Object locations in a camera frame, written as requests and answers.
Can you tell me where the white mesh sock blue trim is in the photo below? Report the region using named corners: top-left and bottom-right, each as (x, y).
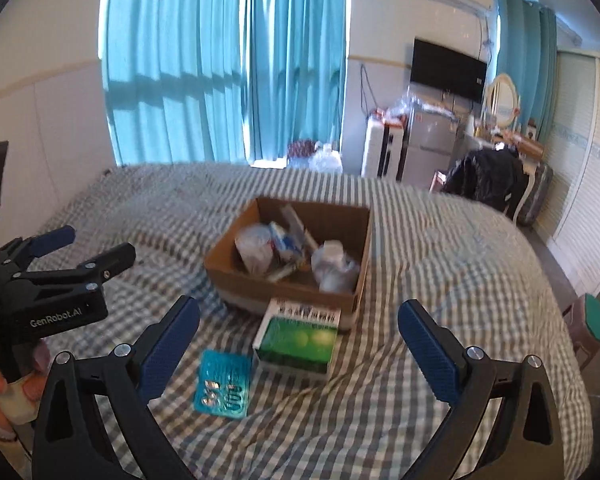
top-left (234, 223), bottom-right (274, 276)

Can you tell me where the clear plastic bottle red label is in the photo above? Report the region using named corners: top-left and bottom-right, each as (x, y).
top-left (311, 240), bottom-right (360, 294)

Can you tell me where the person's left hand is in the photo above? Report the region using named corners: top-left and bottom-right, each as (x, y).
top-left (0, 340), bottom-right (50, 441)

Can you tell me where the green topped pink stool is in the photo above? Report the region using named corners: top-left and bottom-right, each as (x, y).
top-left (562, 294), bottom-right (600, 370)

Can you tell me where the teal blister pill pack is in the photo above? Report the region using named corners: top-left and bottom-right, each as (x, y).
top-left (194, 350), bottom-right (252, 419)

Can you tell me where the grey checked bed cover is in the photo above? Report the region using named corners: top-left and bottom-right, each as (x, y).
top-left (36, 162), bottom-right (593, 479)

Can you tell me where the light blue tissue pack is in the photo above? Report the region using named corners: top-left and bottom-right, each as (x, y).
top-left (268, 222), bottom-right (302, 263)

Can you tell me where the white tube purple print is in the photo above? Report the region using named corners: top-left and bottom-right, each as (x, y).
top-left (280, 204), bottom-right (318, 255)

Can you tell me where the green white medicine box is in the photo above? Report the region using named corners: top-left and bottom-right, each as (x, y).
top-left (252, 298), bottom-right (340, 382)

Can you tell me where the brown cardboard box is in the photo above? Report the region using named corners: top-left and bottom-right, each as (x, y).
top-left (204, 195), bottom-right (373, 332)

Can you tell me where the white louvered wardrobe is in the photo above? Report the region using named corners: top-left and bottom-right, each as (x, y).
top-left (533, 49), bottom-right (600, 295)

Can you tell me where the dark red patterned bag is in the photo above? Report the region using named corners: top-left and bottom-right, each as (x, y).
top-left (287, 139), bottom-right (320, 167)

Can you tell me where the teal window curtain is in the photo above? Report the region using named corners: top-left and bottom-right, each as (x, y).
top-left (98, 0), bottom-right (350, 166)

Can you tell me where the grey checked chair cushion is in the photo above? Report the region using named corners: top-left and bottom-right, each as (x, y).
top-left (515, 162), bottom-right (554, 226)

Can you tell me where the clear plastic bag on floor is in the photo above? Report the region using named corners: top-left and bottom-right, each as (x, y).
top-left (309, 144), bottom-right (343, 174)

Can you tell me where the black jacket on chair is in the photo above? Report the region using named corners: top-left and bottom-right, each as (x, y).
top-left (441, 148), bottom-right (529, 220)

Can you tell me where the silver small refrigerator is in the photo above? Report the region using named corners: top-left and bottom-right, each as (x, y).
top-left (398, 103), bottom-right (460, 190)

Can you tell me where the white suitcase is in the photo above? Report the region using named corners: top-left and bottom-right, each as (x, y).
top-left (361, 116), bottom-right (405, 182)

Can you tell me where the oval white vanity mirror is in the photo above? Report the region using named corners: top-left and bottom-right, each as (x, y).
top-left (483, 73), bottom-right (520, 129)

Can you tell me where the teal side curtain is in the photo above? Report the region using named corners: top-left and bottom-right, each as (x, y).
top-left (496, 0), bottom-right (557, 142)

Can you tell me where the black wall television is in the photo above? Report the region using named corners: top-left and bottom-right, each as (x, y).
top-left (410, 38), bottom-right (488, 102)

